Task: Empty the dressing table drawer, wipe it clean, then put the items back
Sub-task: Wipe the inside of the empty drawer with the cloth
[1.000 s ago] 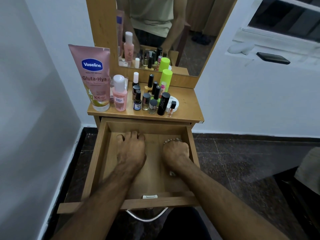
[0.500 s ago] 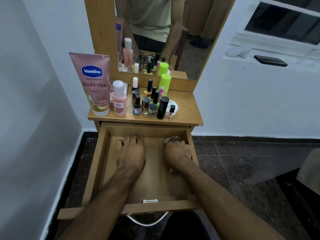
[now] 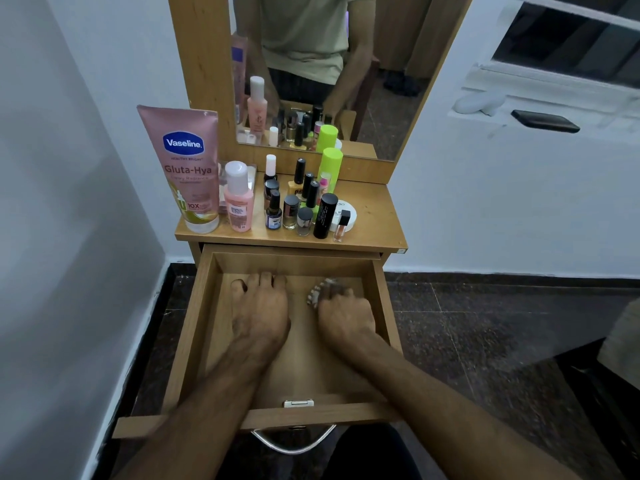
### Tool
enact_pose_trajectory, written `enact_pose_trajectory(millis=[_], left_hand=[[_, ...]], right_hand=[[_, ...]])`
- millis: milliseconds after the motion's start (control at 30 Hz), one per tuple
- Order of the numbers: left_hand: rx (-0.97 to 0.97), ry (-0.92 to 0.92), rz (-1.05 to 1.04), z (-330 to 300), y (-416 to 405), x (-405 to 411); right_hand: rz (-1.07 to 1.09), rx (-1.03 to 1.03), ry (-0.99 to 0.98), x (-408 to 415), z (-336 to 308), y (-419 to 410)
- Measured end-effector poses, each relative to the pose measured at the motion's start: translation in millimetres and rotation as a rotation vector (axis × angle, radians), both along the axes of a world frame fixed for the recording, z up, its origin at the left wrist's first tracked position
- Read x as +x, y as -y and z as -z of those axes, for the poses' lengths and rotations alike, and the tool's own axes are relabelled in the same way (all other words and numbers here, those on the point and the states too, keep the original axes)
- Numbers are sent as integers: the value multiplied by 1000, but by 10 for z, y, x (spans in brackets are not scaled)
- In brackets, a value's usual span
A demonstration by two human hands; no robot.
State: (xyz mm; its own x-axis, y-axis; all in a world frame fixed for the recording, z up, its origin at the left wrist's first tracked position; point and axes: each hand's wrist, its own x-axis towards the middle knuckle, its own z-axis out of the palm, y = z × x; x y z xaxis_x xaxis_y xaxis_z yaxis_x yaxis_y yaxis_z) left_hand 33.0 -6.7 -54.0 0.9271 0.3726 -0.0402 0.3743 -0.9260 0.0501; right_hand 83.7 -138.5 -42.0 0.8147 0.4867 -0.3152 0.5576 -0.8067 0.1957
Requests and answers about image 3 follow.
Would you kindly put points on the person's right hand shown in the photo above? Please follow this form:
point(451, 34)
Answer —
point(347, 324)

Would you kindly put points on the person's left hand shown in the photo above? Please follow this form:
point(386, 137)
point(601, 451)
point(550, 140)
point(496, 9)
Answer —
point(260, 314)

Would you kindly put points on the striped green white cloth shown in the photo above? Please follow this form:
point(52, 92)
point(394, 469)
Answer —
point(320, 289)

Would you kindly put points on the wooden drawer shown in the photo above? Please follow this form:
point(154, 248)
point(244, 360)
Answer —
point(310, 364)

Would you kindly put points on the blue label nail polish bottle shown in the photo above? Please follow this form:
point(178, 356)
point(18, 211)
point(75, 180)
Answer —
point(273, 219)

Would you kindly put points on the small brown bottle black cap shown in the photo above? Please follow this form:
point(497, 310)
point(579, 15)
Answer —
point(342, 225)

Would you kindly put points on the dark cap gold nail polish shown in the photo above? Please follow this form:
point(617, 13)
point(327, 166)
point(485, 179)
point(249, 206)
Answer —
point(290, 212)

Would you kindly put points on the black lipstick tube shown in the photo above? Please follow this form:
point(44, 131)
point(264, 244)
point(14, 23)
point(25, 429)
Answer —
point(325, 217)

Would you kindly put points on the pink bottle white cap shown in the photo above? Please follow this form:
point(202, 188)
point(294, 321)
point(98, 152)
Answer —
point(239, 204)

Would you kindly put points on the round white jar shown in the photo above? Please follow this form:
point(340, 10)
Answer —
point(350, 212)

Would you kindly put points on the green nail polish bottle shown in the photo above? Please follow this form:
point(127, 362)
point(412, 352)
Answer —
point(313, 192)

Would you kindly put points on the clear nail polish bottle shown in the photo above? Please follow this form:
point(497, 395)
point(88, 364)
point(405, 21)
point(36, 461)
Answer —
point(307, 183)

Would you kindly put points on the clear box of pink tubes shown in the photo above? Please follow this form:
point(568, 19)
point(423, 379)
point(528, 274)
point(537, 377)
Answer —
point(251, 174)

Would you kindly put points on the red nail polish bottle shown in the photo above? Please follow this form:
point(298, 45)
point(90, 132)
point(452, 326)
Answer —
point(324, 183)

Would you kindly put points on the white cap nail polish bottle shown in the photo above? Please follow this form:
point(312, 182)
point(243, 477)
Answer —
point(270, 164)

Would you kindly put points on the neon green tube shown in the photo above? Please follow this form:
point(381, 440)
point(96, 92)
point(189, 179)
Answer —
point(331, 167)

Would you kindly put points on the pink lotion tube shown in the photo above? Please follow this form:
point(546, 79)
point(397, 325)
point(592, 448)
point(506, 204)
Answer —
point(187, 169)

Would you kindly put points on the person's left forearm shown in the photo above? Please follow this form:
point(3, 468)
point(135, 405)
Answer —
point(200, 419)

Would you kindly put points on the person's right forearm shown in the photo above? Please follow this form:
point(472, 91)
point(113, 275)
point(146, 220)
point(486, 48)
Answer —
point(450, 424)

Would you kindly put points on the person's legs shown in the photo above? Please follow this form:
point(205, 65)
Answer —
point(370, 454)

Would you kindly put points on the wooden dressing table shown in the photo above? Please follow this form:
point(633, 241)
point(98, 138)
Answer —
point(375, 219)

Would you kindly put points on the dressing table mirror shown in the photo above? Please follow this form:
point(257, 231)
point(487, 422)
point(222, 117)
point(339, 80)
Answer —
point(400, 94)

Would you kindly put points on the white object on sill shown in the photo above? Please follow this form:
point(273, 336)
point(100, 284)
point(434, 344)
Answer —
point(477, 103)

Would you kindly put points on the beige cushion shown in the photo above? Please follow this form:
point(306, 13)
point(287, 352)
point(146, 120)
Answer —
point(622, 344)

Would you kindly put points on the dark wooden furniture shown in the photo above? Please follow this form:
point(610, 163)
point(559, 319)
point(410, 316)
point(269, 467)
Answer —
point(610, 419)

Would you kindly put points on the black phone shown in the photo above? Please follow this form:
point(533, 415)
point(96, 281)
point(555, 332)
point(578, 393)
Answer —
point(545, 121)

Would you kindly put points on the white framed window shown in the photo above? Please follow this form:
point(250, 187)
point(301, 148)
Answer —
point(560, 79)

